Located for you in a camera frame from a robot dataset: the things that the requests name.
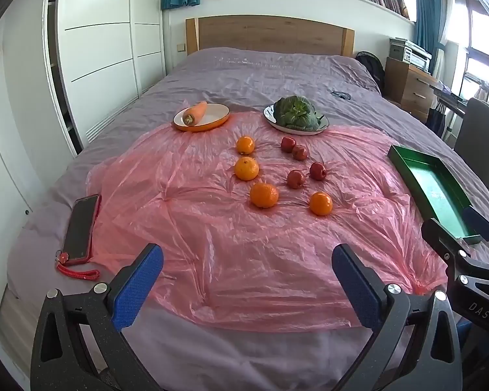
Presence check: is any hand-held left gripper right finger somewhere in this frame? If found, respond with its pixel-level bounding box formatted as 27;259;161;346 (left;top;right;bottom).
331;243;463;391

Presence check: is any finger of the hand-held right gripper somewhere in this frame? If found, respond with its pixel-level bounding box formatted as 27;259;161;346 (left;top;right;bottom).
462;206;489;262
420;217;473;278

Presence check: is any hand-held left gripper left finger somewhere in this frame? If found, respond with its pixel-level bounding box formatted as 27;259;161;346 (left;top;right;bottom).
30;243;164;391

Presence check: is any green metal tray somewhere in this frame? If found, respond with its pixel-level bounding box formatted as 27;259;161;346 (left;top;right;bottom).
387;144;482;246

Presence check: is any orange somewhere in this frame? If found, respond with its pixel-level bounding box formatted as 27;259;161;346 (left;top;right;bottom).
234;156;260;181
309;191;334;216
250;182;279;209
235;136;255;156

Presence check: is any smartphone in red case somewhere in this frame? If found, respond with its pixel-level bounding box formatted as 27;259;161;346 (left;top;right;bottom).
61;194;102;262

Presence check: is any grey chair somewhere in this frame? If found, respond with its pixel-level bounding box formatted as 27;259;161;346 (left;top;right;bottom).
454;98;489;188

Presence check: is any pink plastic sheet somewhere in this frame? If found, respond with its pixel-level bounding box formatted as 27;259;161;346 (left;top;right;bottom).
86;112;449;332

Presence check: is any dark blue tote bag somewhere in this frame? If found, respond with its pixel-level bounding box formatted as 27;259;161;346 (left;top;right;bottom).
427;102;449;135

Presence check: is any desk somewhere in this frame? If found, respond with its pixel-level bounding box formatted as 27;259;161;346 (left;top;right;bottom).
429;77;473;110

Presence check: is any wooden drawer cabinet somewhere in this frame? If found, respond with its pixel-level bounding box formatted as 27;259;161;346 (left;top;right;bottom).
384;57;438;122

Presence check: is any grey printer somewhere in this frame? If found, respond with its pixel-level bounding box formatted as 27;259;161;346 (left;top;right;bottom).
389;37;432;70

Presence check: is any black backpack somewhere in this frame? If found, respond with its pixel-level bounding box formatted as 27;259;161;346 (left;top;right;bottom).
355;51;387;94

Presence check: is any carrot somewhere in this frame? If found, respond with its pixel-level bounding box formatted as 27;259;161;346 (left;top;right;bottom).
183;101;208;126

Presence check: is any green bok choy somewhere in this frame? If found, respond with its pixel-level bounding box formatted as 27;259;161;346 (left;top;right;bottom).
272;95;324;130

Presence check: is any orange plate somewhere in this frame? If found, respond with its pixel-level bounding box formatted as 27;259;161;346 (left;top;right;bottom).
173;103;231;133

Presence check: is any window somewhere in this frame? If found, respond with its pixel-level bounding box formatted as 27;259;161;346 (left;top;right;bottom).
444;0;489;102

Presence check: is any white plate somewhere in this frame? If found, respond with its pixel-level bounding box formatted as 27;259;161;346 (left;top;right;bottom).
263;105;330;135

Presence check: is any bed with purple cover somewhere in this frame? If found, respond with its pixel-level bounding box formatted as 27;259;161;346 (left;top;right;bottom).
6;47;489;391

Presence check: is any white wardrobe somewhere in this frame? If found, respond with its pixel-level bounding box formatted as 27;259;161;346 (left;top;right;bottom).
43;0;166;151

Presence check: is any wooden headboard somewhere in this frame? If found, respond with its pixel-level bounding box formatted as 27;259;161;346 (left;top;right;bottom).
185;15;355;58

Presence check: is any red wrist strap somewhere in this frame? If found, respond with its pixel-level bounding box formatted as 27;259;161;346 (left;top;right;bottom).
56;251;101;282

